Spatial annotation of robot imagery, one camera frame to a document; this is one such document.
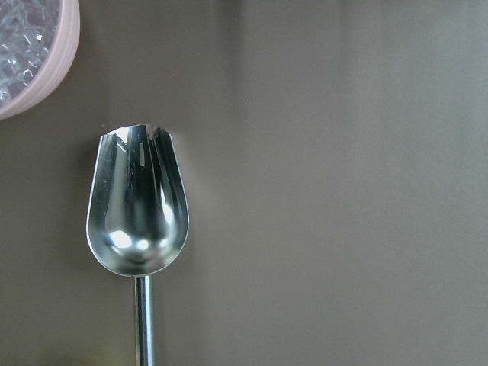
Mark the pink bowl with ice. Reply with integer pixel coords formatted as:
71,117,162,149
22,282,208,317
1,1,81,120

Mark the steel ice scoop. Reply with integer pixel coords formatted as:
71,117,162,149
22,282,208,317
85,124,189,365

